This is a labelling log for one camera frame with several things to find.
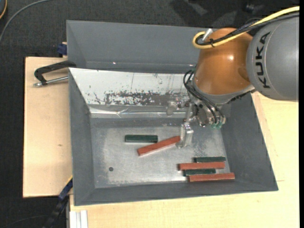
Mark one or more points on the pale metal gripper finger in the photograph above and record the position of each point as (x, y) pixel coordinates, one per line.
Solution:
(181, 136)
(188, 138)

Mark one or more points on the red-brown flat block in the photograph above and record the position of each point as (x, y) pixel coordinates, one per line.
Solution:
(156, 147)
(202, 166)
(211, 177)

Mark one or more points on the dark green flat block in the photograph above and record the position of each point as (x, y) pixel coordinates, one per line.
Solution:
(210, 159)
(141, 138)
(199, 172)

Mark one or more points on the grey metal bin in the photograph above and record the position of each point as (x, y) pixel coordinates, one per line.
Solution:
(147, 165)

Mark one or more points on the pale wood flat board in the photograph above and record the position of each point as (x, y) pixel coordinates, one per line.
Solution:
(47, 132)

